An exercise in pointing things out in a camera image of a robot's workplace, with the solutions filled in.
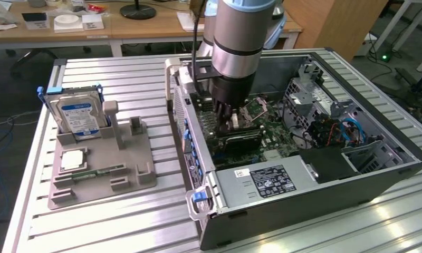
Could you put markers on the blue disk caddy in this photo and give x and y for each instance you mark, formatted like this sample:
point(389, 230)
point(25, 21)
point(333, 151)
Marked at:
point(53, 90)

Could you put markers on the green motherboard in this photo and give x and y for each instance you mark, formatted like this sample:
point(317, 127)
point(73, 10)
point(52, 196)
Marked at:
point(278, 131)

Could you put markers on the cardboard box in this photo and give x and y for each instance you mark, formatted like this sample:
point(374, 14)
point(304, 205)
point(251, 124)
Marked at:
point(196, 6)

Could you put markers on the black open PC case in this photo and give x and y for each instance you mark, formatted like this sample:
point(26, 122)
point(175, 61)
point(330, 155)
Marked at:
point(302, 210)

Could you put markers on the silver CPU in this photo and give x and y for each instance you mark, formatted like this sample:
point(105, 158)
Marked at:
point(72, 160)

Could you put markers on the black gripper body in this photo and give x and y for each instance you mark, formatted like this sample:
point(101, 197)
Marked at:
point(234, 91)

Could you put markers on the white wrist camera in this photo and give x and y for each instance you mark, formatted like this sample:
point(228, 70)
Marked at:
point(187, 79)

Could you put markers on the wooden desk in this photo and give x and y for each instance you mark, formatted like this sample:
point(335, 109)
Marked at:
point(144, 29)

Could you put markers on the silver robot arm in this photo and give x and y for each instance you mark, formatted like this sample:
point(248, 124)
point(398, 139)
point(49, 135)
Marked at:
point(236, 39)

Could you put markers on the small white box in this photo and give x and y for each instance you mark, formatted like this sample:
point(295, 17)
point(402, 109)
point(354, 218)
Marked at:
point(92, 22)

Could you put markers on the wooden cabinet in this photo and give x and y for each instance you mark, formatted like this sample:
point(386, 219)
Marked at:
point(337, 26)

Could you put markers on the white desk frame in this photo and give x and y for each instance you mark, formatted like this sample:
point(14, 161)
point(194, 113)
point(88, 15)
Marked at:
point(397, 26)

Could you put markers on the hard disk with blue label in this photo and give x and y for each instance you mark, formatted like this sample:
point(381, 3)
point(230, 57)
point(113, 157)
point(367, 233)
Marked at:
point(79, 118)

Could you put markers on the blue case latch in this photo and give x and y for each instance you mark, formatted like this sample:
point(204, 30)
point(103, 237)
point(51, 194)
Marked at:
point(198, 197)

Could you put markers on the graphics card with fan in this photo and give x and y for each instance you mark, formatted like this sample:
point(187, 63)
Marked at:
point(242, 143)

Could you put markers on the silver disk bay cage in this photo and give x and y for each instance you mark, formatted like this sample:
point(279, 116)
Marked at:
point(302, 105)

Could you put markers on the red packet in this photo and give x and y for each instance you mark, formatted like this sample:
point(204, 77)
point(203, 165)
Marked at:
point(95, 8)

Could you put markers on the white device with green light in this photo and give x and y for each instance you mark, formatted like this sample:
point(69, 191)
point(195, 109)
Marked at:
point(367, 44)

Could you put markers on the metal socket cover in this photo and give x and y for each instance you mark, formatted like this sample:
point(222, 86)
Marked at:
point(256, 109)

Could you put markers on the white box with black top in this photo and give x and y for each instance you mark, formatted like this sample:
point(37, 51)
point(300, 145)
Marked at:
point(35, 21)

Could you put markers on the black chair base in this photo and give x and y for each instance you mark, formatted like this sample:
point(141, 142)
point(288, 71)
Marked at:
point(31, 56)

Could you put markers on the grey disk bay bracket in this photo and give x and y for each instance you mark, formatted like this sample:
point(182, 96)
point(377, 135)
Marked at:
point(369, 155)

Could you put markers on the green RAM stick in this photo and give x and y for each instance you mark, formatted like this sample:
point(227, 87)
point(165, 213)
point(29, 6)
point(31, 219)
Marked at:
point(91, 174)

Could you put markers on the white paper stack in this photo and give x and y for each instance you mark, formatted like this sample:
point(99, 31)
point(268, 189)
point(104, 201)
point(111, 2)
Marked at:
point(187, 23)

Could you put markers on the black RAM slot bank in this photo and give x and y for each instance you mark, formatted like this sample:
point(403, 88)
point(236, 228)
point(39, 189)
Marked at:
point(206, 105)

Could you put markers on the black fan shroud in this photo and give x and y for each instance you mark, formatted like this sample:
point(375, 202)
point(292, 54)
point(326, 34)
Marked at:
point(327, 163)

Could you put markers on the grey power supply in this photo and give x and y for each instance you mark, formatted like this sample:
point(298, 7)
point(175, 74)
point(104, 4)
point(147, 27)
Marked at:
point(239, 189)

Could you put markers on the grey parts rack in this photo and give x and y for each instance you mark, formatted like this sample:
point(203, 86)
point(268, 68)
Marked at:
point(101, 155)

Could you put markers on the white round dish box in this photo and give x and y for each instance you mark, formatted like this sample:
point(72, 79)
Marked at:
point(68, 23)

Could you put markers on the black round stand base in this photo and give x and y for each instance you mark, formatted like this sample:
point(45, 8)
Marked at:
point(137, 11)

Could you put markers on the white paper slip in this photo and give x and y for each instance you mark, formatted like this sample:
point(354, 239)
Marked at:
point(4, 26)

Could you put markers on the grey cup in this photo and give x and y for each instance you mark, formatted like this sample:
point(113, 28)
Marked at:
point(37, 3)

